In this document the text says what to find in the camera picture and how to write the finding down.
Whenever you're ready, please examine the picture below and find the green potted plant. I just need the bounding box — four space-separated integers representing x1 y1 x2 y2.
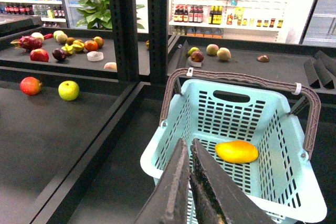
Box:
75 0 146 30

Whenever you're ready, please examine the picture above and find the pink dragon fruit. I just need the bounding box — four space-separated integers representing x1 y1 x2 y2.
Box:
10 36 43 51

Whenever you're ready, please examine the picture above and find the white grocery shelf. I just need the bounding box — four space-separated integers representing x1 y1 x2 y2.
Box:
169 0 290 42

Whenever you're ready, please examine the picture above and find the yellow mango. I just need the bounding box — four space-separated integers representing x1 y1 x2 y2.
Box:
215 140 259 164

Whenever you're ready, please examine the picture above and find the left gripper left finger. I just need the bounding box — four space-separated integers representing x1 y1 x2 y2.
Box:
134 138 190 224

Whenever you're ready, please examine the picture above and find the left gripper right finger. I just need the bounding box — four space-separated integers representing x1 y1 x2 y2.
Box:
190 138 274 223

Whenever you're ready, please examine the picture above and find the light blue plastic basket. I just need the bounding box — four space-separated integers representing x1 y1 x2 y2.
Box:
140 68 327 223

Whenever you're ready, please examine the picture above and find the green apple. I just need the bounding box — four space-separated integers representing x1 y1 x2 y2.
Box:
58 80 80 101

